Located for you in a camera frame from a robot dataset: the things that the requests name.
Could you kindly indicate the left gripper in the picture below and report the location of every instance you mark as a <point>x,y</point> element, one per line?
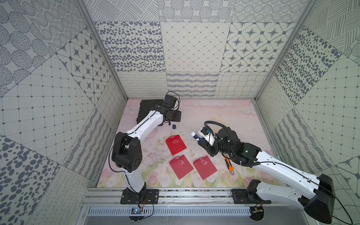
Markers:
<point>174,115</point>

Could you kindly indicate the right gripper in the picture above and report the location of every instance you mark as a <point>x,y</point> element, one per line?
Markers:
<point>207,146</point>

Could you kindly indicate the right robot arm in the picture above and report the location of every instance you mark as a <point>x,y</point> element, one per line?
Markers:
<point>314,194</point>

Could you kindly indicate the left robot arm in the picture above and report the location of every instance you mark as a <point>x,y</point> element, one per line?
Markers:
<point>127,149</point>

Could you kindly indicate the red envelope bottom right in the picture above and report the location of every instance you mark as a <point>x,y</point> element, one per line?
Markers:
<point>205,167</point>

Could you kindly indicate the red envelope bottom left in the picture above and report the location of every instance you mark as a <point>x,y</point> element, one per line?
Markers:
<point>181,166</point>

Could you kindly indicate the black plastic case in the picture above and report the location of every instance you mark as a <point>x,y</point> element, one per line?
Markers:
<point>145,107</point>

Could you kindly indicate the orange adjustable wrench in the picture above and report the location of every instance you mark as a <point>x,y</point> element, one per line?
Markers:
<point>229,165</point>

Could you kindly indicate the right circuit board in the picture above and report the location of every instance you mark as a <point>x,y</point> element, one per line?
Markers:
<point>256,213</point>

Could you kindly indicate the circuit board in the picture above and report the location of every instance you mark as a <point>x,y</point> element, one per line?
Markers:
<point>136,214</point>
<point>256,213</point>

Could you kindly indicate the left circuit board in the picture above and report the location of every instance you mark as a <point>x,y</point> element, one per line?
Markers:
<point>136,214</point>

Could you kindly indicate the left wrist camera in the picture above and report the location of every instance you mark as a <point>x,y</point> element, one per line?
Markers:
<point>170,101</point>

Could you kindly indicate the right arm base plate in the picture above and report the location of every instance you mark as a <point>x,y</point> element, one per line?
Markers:
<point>242,196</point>

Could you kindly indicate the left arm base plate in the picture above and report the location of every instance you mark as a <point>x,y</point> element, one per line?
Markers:
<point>146,196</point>

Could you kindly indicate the aluminium mounting rail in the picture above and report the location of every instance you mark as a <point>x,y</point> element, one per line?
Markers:
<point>194,194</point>

